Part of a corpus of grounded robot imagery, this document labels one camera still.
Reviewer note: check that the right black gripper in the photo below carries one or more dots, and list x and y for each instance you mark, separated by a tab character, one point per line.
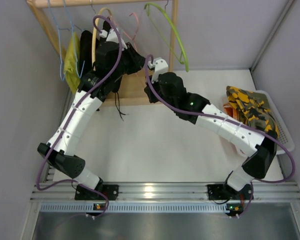
152	92

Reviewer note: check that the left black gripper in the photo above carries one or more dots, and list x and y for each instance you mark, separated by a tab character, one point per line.
134	58

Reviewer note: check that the camouflage trousers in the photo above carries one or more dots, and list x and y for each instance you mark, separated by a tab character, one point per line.
254	110

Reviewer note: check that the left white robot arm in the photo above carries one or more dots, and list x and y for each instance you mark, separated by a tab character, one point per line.
59	151

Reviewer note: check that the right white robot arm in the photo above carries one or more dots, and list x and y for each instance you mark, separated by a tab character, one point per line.
259	147

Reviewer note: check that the black trousers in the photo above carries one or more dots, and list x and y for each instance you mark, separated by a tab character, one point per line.
108	56

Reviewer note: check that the green plastic hanger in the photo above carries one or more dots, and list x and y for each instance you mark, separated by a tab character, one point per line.
175	44

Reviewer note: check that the wooden clothes rack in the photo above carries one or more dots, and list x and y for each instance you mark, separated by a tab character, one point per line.
132	86

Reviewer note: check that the yellow garment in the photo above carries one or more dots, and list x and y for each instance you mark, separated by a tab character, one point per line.
69	69

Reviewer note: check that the orange white cloth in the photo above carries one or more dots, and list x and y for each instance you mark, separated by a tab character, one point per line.
231	111

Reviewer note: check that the white plastic basket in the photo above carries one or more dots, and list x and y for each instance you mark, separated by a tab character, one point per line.
284	135

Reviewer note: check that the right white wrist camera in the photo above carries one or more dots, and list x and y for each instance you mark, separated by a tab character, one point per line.
158	66

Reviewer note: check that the grey slotted cable duct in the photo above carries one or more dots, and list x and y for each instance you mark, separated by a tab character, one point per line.
135	207

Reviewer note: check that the aluminium mounting rail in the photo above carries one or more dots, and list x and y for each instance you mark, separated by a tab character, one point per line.
172	192

